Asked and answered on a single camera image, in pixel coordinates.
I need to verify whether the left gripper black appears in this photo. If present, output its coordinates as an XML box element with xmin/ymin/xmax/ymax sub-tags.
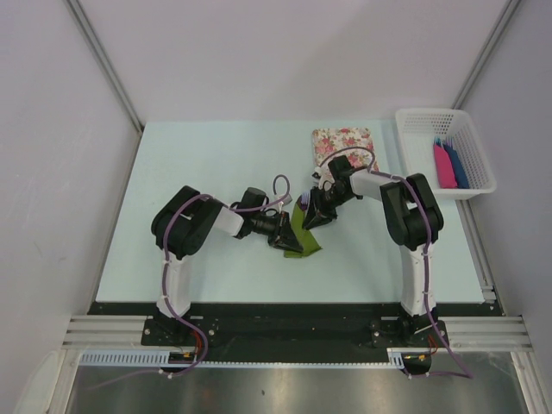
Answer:
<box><xmin>250</xmin><ymin>210</ymin><xmax>302</xmax><ymax>253</ymax></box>

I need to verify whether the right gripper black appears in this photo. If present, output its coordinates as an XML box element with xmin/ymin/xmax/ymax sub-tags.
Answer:
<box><xmin>304</xmin><ymin>185</ymin><xmax>354</xmax><ymax>230</ymax></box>

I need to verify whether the green paper napkin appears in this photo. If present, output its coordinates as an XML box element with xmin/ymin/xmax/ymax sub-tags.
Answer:
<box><xmin>284</xmin><ymin>204</ymin><xmax>322</xmax><ymax>259</ymax></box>

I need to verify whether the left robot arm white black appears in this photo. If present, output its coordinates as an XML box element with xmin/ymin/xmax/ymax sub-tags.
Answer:
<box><xmin>151</xmin><ymin>185</ymin><xmax>303</xmax><ymax>345</ymax></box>

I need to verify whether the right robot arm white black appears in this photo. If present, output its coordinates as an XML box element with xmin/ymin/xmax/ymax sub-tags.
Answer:
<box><xmin>299</xmin><ymin>156</ymin><xmax>444</xmax><ymax>346</ymax></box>

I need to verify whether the pink rolled napkin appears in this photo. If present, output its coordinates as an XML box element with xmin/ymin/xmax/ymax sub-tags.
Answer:
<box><xmin>433</xmin><ymin>137</ymin><xmax>457</xmax><ymax>189</ymax></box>

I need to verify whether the floral tray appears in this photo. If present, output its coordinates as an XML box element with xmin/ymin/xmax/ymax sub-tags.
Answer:
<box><xmin>311</xmin><ymin>127</ymin><xmax>379</xmax><ymax>171</ymax></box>

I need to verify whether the white plastic basket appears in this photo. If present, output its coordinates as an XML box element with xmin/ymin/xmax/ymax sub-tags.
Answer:
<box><xmin>395</xmin><ymin>108</ymin><xmax>497</xmax><ymax>200</ymax></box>

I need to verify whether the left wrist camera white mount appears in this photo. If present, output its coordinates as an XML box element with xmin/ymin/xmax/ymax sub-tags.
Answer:
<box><xmin>275</xmin><ymin>194</ymin><xmax>292</xmax><ymax>213</ymax></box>

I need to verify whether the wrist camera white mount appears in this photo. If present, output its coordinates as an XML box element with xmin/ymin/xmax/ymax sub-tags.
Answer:
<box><xmin>275</xmin><ymin>194</ymin><xmax>292</xmax><ymax>213</ymax></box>
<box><xmin>311</xmin><ymin>166</ymin><xmax>332</xmax><ymax>189</ymax></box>

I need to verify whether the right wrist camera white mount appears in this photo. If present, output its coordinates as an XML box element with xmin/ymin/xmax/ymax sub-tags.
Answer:
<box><xmin>311</xmin><ymin>166</ymin><xmax>332</xmax><ymax>189</ymax></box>

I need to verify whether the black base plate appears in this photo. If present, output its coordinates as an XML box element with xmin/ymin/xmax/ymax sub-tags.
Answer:
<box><xmin>88</xmin><ymin>301</ymin><xmax>450</xmax><ymax>363</ymax></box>

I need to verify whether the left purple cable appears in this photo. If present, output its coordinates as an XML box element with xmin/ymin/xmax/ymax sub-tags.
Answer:
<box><xmin>88</xmin><ymin>174</ymin><xmax>292</xmax><ymax>389</ymax></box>

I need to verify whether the white slotted cable duct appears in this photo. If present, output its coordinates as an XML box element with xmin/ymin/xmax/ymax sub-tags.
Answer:
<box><xmin>79</xmin><ymin>349</ymin><xmax>405</xmax><ymax>369</ymax></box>

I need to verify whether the aluminium rail frame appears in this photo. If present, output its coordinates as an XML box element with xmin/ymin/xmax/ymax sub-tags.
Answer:
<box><xmin>62</xmin><ymin>262</ymin><xmax>552</xmax><ymax>414</ymax></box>

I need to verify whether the right corner aluminium post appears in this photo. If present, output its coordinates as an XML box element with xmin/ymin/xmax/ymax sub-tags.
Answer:
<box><xmin>451</xmin><ymin>0</ymin><xmax>525</xmax><ymax>110</ymax></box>

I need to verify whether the corner aluminium post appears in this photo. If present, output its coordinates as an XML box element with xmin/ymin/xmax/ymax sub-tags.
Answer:
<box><xmin>63</xmin><ymin>0</ymin><xmax>144</xmax><ymax>135</ymax></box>
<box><xmin>451</xmin><ymin>0</ymin><xmax>525</xmax><ymax>110</ymax></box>

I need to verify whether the left corner aluminium post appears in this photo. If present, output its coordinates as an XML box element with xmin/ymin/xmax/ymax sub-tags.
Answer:
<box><xmin>63</xmin><ymin>0</ymin><xmax>144</xmax><ymax>135</ymax></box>

